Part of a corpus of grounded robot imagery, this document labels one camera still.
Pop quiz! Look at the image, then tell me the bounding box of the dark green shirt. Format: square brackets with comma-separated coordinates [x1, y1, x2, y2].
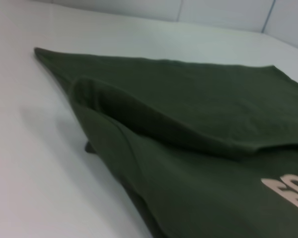
[34, 47, 298, 238]

